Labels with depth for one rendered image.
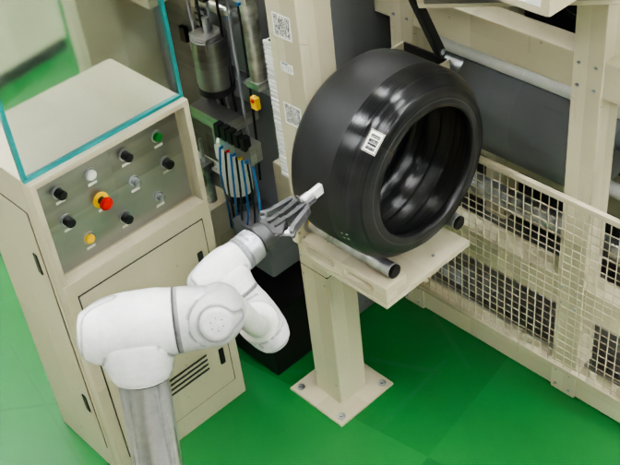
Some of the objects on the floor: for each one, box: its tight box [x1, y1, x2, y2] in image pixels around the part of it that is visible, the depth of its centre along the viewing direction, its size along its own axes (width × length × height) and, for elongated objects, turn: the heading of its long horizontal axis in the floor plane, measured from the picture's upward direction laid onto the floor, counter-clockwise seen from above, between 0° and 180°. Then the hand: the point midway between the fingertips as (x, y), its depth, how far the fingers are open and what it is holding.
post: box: [265, 0, 365, 403], centre depth 307 cm, size 13×13×250 cm
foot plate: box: [291, 364, 393, 427], centre depth 385 cm, size 27×27×2 cm
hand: (312, 195), depth 274 cm, fingers closed
